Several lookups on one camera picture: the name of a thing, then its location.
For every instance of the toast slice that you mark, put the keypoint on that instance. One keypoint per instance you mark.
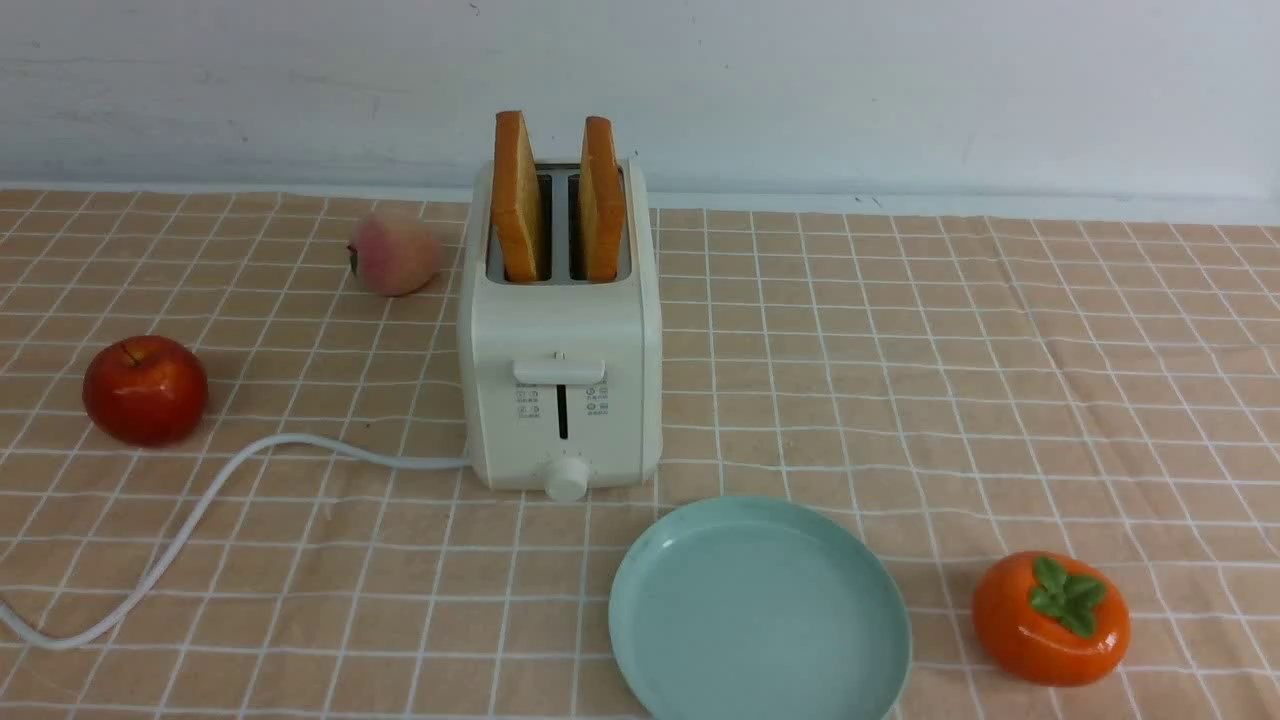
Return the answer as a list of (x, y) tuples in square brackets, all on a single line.
[(602, 205), (516, 209)]

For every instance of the white two-slot toaster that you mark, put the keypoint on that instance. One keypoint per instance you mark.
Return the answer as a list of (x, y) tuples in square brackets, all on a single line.
[(562, 378)]

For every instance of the pink peach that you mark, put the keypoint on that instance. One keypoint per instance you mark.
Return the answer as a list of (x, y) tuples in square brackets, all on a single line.
[(393, 254)]

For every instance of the light blue plate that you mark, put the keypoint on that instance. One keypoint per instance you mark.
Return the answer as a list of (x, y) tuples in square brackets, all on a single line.
[(757, 608)]

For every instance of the orange checkered tablecloth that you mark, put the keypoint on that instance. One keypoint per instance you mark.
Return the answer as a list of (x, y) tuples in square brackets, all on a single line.
[(954, 389)]

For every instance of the orange persimmon with green leaves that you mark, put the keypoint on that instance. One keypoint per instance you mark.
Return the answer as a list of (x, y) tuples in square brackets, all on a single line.
[(1050, 619)]

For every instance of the red apple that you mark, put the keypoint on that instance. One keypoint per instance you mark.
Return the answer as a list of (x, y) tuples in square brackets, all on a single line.
[(146, 391)]

